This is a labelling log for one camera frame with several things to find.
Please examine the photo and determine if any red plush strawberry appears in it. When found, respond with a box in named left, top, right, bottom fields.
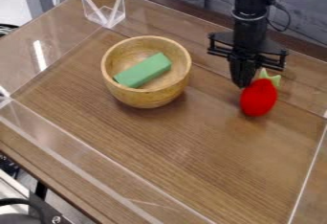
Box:
left=241, top=68, right=282, bottom=117

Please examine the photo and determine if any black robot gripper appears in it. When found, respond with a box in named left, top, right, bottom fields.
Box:
left=207, top=9, right=289, bottom=88

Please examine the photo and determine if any clear acrylic tray enclosure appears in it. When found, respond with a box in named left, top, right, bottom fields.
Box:
left=0, top=0, right=327, bottom=224

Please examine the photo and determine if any black bracket with cable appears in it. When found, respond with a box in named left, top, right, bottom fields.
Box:
left=0, top=192, right=75, bottom=224

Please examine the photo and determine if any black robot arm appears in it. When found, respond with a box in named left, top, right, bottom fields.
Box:
left=207, top=0, right=289, bottom=88

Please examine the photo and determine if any green rectangular block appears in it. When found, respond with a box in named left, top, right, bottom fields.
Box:
left=114, top=53, right=173, bottom=88

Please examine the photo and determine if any light wooden bowl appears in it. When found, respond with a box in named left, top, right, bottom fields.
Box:
left=102, top=35, right=193, bottom=108

